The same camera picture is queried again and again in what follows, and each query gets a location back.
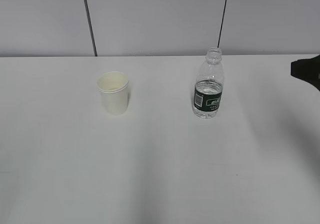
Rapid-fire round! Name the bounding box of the white paper cup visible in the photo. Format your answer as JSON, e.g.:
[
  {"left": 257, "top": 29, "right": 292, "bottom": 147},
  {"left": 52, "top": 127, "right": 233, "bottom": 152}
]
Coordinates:
[{"left": 97, "top": 71, "right": 129, "bottom": 115}]

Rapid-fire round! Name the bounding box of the clear green-label water bottle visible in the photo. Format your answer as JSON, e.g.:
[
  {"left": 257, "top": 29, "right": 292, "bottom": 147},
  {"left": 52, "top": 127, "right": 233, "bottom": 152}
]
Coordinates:
[{"left": 192, "top": 47, "right": 225, "bottom": 119}]

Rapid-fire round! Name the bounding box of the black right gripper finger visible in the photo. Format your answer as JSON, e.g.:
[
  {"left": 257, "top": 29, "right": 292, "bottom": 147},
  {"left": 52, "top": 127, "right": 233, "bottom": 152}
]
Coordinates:
[{"left": 290, "top": 55, "right": 320, "bottom": 91}]

